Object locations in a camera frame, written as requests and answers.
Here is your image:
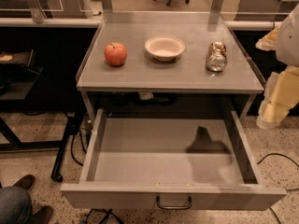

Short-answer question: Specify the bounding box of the red apple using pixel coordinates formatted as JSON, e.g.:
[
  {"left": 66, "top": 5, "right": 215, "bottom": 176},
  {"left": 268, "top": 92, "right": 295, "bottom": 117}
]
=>
[{"left": 104, "top": 43, "right": 127, "bottom": 66}]

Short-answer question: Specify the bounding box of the black drawer handle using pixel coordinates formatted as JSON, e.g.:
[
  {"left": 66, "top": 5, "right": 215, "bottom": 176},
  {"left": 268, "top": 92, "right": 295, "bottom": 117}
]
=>
[{"left": 156, "top": 196, "right": 192, "bottom": 210}]

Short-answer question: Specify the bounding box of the crushed silver can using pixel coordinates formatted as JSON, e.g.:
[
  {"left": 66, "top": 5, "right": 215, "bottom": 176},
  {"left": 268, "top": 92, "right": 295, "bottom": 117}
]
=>
[{"left": 206, "top": 41, "right": 227, "bottom": 72}]

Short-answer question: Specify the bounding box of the grey open drawer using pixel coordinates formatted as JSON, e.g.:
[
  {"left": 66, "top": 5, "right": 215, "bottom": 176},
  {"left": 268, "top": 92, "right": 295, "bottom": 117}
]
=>
[{"left": 62, "top": 111, "right": 286, "bottom": 210}]

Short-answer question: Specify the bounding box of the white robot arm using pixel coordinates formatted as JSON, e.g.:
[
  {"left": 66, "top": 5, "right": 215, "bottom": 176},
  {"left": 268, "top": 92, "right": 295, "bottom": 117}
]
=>
[{"left": 256, "top": 5, "right": 299, "bottom": 130}]

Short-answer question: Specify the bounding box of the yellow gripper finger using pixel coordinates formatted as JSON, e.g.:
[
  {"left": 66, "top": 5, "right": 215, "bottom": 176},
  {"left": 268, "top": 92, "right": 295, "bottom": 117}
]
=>
[{"left": 256, "top": 66, "right": 299, "bottom": 130}]

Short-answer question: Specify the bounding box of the white paper bowl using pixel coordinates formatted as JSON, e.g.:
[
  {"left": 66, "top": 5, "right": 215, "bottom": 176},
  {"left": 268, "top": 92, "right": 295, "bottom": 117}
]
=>
[{"left": 145, "top": 35, "right": 185, "bottom": 62}]

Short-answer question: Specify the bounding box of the black floor cable right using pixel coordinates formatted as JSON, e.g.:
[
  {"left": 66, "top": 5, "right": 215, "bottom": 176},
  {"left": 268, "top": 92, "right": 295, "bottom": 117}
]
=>
[{"left": 256, "top": 152, "right": 299, "bottom": 191}]

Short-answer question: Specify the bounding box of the brown shoe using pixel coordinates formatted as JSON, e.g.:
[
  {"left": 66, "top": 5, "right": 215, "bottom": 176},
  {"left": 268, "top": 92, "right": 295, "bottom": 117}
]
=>
[
  {"left": 33, "top": 205, "right": 53, "bottom": 224},
  {"left": 14, "top": 175, "right": 36, "bottom": 191}
]

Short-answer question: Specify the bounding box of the brown right shoe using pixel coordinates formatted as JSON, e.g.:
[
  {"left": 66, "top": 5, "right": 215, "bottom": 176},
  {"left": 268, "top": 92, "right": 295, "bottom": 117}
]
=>
[{"left": 33, "top": 205, "right": 53, "bottom": 224}]

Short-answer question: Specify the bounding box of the black floor cable left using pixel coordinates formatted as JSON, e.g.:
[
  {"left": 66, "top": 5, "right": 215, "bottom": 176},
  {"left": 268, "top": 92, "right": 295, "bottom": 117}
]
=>
[{"left": 70, "top": 127, "right": 92, "bottom": 167}]

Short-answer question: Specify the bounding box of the grey cabinet table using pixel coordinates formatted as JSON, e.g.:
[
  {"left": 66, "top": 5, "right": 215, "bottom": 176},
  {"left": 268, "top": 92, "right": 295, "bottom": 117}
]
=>
[{"left": 77, "top": 0, "right": 263, "bottom": 120}]

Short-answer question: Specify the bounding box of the brown left shoe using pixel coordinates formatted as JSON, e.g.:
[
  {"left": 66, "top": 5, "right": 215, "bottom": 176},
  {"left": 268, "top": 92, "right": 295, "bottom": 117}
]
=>
[{"left": 14, "top": 175, "right": 36, "bottom": 191}]

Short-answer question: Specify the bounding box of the black floor cable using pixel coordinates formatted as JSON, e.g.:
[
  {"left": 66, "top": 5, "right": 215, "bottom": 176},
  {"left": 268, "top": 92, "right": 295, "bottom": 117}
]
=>
[
  {"left": 256, "top": 152, "right": 299, "bottom": 191},
  {"left": 70, "top": 127, "right": 92, "bottom": 167}
]

